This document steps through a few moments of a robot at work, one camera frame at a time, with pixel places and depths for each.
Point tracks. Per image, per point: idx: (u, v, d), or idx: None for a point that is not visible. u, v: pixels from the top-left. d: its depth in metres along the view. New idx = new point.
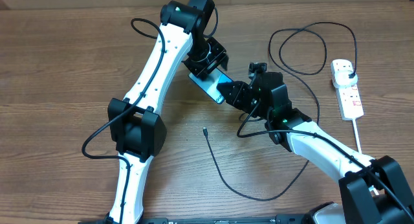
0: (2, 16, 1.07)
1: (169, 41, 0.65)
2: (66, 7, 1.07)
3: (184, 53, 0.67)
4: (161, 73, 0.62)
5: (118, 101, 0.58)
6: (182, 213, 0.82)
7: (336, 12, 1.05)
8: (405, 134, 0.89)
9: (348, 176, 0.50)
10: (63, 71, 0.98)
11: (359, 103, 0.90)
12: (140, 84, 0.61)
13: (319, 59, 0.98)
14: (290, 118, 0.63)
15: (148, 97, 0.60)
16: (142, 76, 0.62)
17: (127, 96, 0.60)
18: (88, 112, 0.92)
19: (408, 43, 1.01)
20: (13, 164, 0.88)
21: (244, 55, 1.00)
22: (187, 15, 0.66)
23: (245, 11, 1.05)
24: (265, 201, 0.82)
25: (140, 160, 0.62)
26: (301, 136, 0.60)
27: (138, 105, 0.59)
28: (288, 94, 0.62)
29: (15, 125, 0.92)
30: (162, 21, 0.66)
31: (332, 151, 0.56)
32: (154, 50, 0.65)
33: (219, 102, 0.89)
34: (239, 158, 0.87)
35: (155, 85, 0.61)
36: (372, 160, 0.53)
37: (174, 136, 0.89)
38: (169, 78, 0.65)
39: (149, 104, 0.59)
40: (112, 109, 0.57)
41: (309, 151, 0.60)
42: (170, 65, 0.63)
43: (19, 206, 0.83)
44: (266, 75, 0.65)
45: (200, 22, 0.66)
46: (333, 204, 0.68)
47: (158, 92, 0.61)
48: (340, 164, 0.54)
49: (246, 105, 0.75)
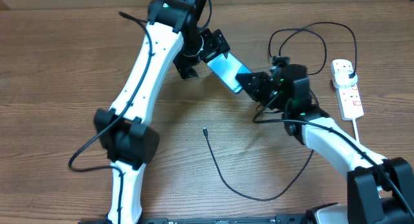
0: (2, 16, 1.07)
1: (157, 43, 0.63)
2: (66, 7, 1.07)
3: (173, 54, 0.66)
4: (149, 78, 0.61)
5: (104, 112, 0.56)
6: (182, 212, 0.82)
7: (335, 12, 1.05)
8: (404, 134, 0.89)
9: (358, 170, 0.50)
10: (63, 71, 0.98)
11: (359, 103, 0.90)
12: (127, 92, 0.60)
13: (319, 59, 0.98)
14: (308, 111, 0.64)
15: (135, 106, 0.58)
16: (129, 83, 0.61)
17: (114, 105, 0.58)
18: (88, 112, 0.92)
19: (407, 43, 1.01)
20: (13, 164, 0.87)
21: (244, 55, 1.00)
22: (177, 10, 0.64)
23: (245, 11, 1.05)
24: (265, 201, 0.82)
25: (132, 168, 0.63)
26: (316, 129, 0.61)
27: (125, 115, 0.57)
28: (309, 89, 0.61)
29: (15, 125, 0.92)
30: (149, 19, 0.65)
31: (346, 146, 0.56)
32: (141, 52, 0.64)
33: (237, 92, 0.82)
34: (239, 158, 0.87)
35: (143, 92, 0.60)
36: (384, 160, 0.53)
37: (174, 136, 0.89)
38: (158, 83, 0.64)
39: (137, 114, 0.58)
40: (99, 120, 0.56)
41: (322, 144, 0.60)
42: (158, 68, 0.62)
43: (19, 206, 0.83)
44: (290, 67, 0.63)
45: (191, 18, 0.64)
46: (337, 204, 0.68)
47: (146, 100, 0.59)
48: (352, 159, 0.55)
49: (264, 96, 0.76)
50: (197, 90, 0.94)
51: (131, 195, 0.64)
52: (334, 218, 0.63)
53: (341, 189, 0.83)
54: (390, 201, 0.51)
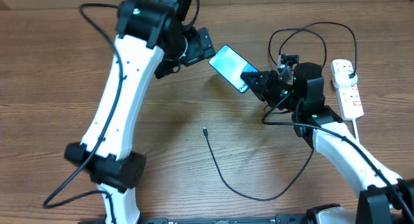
0: (2, 16, 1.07)
1: (129, 62, 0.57)
2: (66, 7, 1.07)
3: (151, 69, 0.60)
4: (122, 105, 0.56)
5: (74, 149, 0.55)
6: (182, 213, 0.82)
7: (335, 12, 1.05)
8: (404, 135, 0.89)
9: (370, 190, 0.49)
10: (63, 71, 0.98)
11: (359, 103, 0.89)
12: (98, 124, 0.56)
13: (318, 59, 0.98)
14: (320, 114, 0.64)
15: (107, 140, 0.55)
16: (99, 113, 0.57)
17: (85, 140, 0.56)
18: (88, 112, 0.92)
19: (407, 43, 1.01)
20: (13, 164, 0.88)
21: (244, 55, 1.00)
22: (152, 13, 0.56)
23: (245, 11, 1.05)
24: (265, 201, 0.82)
25: (117, 191, 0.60)
26: (327, 136, 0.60)
27: (98, 152, 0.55)
28: (322, 89, 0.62)
29: (15, 125, 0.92)
30: (118, 33, 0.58)
31: (360, 160, 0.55)
32: (114, 73, 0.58)
33: (242, 92, 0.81)
34: (239, 158, 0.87)
35: (116, 125, 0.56)
36: (399, 180, 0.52)
37: (174, 136, 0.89)
38: (136, 107, 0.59)
39: (110, 151, 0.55)
40: (70, 157, 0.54)
41: (334, 153, 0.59)
42: (132, 93, 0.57)
43: (19, 206, 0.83)
44: (305, 64, 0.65)
45: (169, 22, 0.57)
46: (339, 208, 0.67)
47: (119, 133, 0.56)
48: (365, 176, 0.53)
49: (272, 96, 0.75)
50: (197, 90, 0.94)
51: (123, 209, 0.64)
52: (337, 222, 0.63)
53: (341, 189, 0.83)
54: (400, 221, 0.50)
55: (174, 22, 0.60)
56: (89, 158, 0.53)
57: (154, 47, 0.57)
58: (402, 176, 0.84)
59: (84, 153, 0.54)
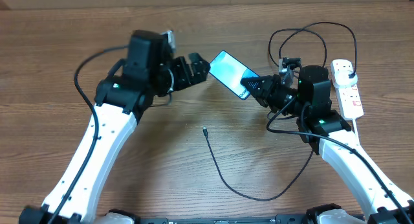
0: (2, 16, 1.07)
1: (105, 125, 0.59)
2: (66, 7, 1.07)
3: (123, 136, 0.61)
4: (92, 166, 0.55)
5: (32, 211, 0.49)
6: (182, 213, 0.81)
7: (336, 12, 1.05)
8: (404, 134, 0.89)
9: (381, 214, 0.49)
10: (63, 71, 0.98)
11: (359, 103, 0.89)
12: (64, 182, 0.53)
13: (319, 59, 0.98)
14: (327, 119, 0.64)
15: (73, 200, 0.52)
16: (67, 172, 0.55)
17: (47, 201, 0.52)
18: (88, 112, 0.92)
19: (407, 43, 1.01)
20: (13, 164, 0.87)
21: (244, 55, 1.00)
22: (127, 90, 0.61)
23: (245, 11, 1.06)
24: (264, 201, 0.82)
25: None
26: (336, 147, 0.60)
27: (61, 212, 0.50)
28: (328, 92, 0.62)
29: (15, 125, 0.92)
30: (96, 101, 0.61)
31: (370, 179, 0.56)
32: (87, 134, 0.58)
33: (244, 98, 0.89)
34: (240, 158, 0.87)
35: (85, 183, 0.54)
36: (410, 201, 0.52)
37: (174, 136, 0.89)
38: (106, 168, 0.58)
39: (76, 210, 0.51)
40: (24, 221, 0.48)
41: (341, 166, 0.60)
42: (104, 154, 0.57)
43: (20, 206, 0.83)
44: (311, 67, 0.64)
45: (143, 98, 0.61)
46: (341, 212, 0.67)
47: (87, 191, 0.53)
48: (375, 197, 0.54)
49: (275, 101, 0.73)
50: (197, 91, 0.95)
51: None
52: None
53: (341, 190, 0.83)
54: None
55: (150, 90, 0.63)
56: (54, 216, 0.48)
57: (131, 112, 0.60)
58: (402, 176, 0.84)
59: (44, 213, 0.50)
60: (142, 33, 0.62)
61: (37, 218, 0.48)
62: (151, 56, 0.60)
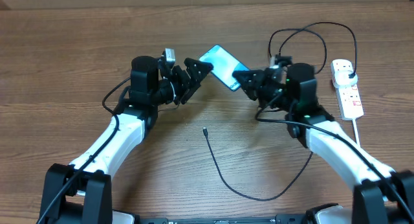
0: (3, 16, 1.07)
1: (123, 122, 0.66)
2: (67, 8, 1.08)
3: (134, 138, 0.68)
4: (111, 147, 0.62)
5: (58, 166, 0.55)
6: (182, 213, 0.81)
7: (335, 12, 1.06)
8: (404, 135, 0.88)
9: (364, 184, 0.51)
10: (63, 71, 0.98)
11: (359, 103, 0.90)
12: (89, 152, 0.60)
13: (319, 59, 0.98)
14: (313, 114, 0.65)
15: (97, 163, 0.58)
16: (92, 147, 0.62)
17: (74, 162, 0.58)
18: (88, 112, 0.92)
19: (408, 43, 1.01)
20: (13, 164, 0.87)
21: (244, 54, 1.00)
22: (135, 112, 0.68)
23: (245, 11, 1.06)
24: (264, 201, 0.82)
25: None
26: (321, 134, 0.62)
27: (86, 169, 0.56)
28: (315, 90, 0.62)
29: (15, 125, 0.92)
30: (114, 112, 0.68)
31: (353, 156, 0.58)
32: (108, 127, 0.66)
33: (233, 90, 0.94)
34: (239, 158, 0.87)
35: (107, 153, 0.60)
36: (392, 173, 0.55)
37: (174, 136, 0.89)
38: (121, 155, 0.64)
39: (98, 168, 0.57)
40: (51, 174, 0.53)
41: (328, 151, 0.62)
42: (122, 142, 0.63)
43: (20, 206, 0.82)
44: (298, 65, 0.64)
45: (150, 119, 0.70)
46: (337, 207, 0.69)
47: (108, 159, 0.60)
48: (358, 170, 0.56)
49: (265, 94, 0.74)
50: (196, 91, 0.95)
51: None
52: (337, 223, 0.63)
53: (340, 189, 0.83)
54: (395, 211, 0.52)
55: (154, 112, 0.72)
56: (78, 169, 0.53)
57: (143, 120, 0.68)
58: None
59: (71, 167, 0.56)
60: (140, 63, 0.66)
61: (66, 169, 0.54)
62: (149, 82, 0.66)
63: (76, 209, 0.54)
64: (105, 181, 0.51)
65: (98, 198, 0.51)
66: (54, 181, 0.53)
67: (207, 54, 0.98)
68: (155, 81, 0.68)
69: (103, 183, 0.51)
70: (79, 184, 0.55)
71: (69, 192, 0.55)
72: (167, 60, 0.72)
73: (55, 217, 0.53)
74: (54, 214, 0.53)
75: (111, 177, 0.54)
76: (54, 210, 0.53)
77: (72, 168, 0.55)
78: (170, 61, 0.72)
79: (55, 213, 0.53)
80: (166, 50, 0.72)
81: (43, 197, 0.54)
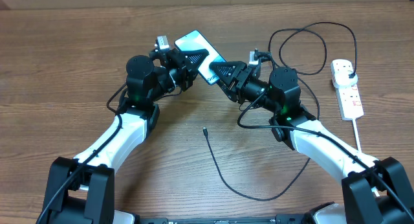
0: (2, 16, 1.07)
1: (127, 122, 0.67)
2: (67, 8, 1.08)
3: (136, 138, 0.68)
4: (113, 144, 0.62)
5: (63, 159, 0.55)
6: (182, 212, 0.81)
7: (336, 12, 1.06)
8: (404, 134, 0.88)
9: (351, 176, 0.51)
10: (64, 71, 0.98)
11: (359, 103, 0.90)
12: (92, 148, 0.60)
13: (319, 59, 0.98)
14: (294, 116, 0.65)
15: (101, 158, 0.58)
16: (95, 143, 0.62)
17: (78, 156, 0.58)
18: (88, 112, 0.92)
19: (407, 42, 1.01)
20: (13, 164, 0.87)
21: (244, 54, 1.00)
22: (138, 112, 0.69)
23: (245, 11, 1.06)
24: (264, 201, 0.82)
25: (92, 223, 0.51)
26: (304, 135, 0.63)
27: (89, 163, 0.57)
28: (299, 96, 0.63)
29: (15, 125, 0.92)
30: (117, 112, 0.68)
31: (337, 151, 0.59)
32: (111, 125, 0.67)
33: (211, 83, 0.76)
34: (239, 159, 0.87)
35: (109, 149, 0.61)
36: (376, 162, 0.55)
37: (174, 136, 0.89)
38: (122, 154, 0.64)
39: (101, 162, 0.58)
40: (55, 168, 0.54)
41: (314, 150, 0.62)
42: (125, 140, 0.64)
43: (20, 206, 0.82)
44: (280, 72, 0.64)
45: (152, 120, 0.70)
46: (334, 205, 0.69)
47: (110, 155, 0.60)
48: (343, 164, 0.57)
49: (248, 94, 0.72)
50: (196, 92, 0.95)
51: None
52: (335, 221, 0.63)
53: (340, 189, 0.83)
54: (386, 201, 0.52)
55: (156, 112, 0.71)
56: (83, 164, 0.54)
57: (145, 119, 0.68)
58: None
59: (74, 160, 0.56)
60: (135, 68, 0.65)
61: (70, 163, 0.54)
62: (145, 85, 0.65)
63: (78, 202, 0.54)
64: (108, 175, 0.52)
65: (101, 191, 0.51)
66: (58, 175, 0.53)
67: (184, 38, 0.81)
68: (154, 81, 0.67)
69: (107, 176, 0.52)
70: (83, 179, 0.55)
71: (72, 186, 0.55)
72: (161, 48, 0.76)
73: (57, 210, 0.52)
74: (57, 207, 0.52)
75: (114, 171, 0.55)
76: (57, 202, 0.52)
77: (76, 162, 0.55)
78: (163, 48, 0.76)
79: (58, 206, 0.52)
80: (158, 39, 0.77)
81: (46, 190, 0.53)
